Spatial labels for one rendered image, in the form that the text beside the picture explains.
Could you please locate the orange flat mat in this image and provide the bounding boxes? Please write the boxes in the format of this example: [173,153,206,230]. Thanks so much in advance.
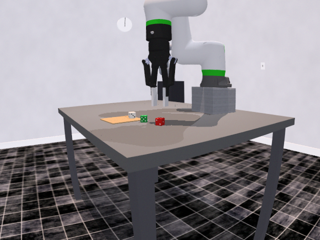
[100,115,141,125]

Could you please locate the green die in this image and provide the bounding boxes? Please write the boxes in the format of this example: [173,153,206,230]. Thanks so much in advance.
[140,115,148,123]

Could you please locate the red die with white pips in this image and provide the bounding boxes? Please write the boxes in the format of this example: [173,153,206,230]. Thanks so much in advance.
[155,117,165,126]

